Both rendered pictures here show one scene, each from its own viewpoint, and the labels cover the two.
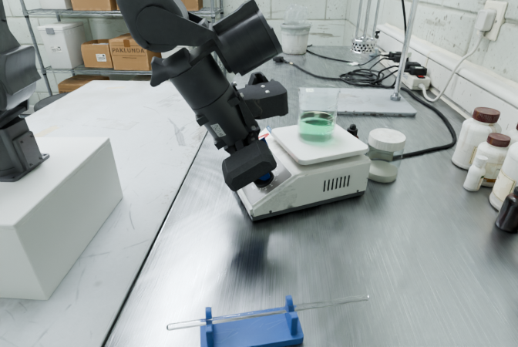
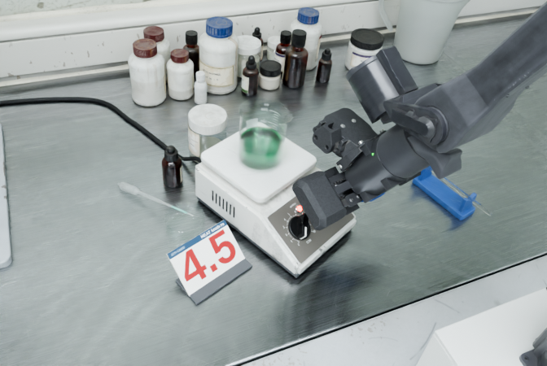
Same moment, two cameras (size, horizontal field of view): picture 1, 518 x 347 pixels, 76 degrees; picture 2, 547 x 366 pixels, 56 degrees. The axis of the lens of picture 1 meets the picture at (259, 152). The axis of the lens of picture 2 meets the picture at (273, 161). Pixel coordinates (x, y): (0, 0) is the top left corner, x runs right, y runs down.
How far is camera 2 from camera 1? 0.86 m
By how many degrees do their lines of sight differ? 92
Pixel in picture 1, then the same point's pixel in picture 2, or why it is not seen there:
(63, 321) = not seen: hidden behind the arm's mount
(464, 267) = (310, 114)
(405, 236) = (298, 137)
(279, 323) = (429, 181)
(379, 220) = not seen: hidden behind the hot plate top
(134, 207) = (413, 349)
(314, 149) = (290, 154)
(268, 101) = (361, 123)
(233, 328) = (451, 200)
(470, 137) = (159, 72)
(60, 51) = not seen: outside the picture
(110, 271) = (482, 303)
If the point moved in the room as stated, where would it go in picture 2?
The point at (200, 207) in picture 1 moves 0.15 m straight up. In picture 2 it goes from (362, 282) to (389, 202)
